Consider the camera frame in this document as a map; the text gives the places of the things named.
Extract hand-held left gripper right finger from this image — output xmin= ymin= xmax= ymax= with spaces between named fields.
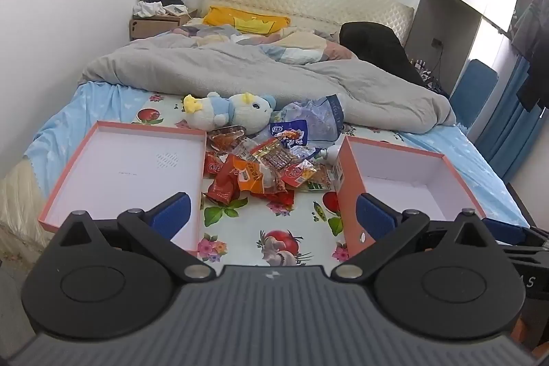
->
xmin=331 ymin=192 xmax=502 ymax=282

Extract white and blue plush toy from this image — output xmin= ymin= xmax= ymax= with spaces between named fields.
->
xmin=184 ymin=92 xmax=276 ymax=131

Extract heap of clothes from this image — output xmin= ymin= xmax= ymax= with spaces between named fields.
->
xmin=133 ymin=0 xmax=189 ymax=17

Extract blue curtain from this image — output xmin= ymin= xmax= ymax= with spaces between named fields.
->
xmin=474 ymin=53 xmax=549 ymax=184

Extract fruit printed mat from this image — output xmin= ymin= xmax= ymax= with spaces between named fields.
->
xmin=133 ymin=89 xmax=412 ymax=268

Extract blue and white snack packet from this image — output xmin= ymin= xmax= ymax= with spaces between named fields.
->
xmin=270 ymin=121 xmax=309 ymax=147

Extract pile of snack packets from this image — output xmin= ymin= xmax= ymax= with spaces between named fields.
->
xmin=201 ymin=125 xmax=344 ymax=208

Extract brown cardboard box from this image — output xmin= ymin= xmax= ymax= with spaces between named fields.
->
xmin=130 ymin=9 xmax=198 ymax=43

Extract shallow orange box lid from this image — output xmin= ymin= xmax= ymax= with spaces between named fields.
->
xmin=38 ymin=119 xmax=208 ymax=257

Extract black jacket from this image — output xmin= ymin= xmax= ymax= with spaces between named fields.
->
xmin=339 ymin=22 xmax=430 ymax=88

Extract hanging dark clothes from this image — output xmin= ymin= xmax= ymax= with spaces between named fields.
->
xmin=510 ymin=0 xmax=549 ymax=111

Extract grey duvet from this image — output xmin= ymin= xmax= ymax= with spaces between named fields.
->
xmin=81 ymin=25 xmax=457 ymax=134

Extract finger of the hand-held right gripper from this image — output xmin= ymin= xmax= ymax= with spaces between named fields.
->
xmin=500 ymin=244 xmax=549 ymax=266
xmin=484 ymin=219 xmax=549 ymax=249

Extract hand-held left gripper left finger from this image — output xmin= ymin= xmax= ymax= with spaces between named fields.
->
xmin=54 ymin=191 xmax=213 ymax=282

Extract yellow pillow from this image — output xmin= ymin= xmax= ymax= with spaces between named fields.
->
xmin=203 ymin=6 xmax=291 ymax=36

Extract patchwork blanket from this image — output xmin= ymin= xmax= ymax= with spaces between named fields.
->
xmin=172 ymin=23 xmax=357 ymax=64

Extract grey wardrobe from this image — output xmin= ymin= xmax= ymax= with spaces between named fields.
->
xmin=403 ymin=0 xmax=549 ymax=101

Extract large blue printed bag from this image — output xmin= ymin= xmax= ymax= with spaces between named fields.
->
xmin=270 ymin=94 xmax=350 ymax=144

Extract bedside clutter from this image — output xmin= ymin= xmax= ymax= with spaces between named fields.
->
xmin=409 ymin=57 xmax=449 ymax=96

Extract deep orange cardboard box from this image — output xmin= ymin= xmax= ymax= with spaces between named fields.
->
xmin=336 ymin=134 xmax=487 ymax=261

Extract light blue bedsheet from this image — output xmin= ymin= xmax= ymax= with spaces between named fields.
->
xmin=23 ymin=81 xmax=530 ymax=229

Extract blue chair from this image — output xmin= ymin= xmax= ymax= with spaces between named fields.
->
xmin=449 ymin=58 xmax=498 ymax=122

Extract cream bed base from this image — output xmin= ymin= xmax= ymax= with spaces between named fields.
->
xmin=0 ymin=158 xmax=56 ymax=251

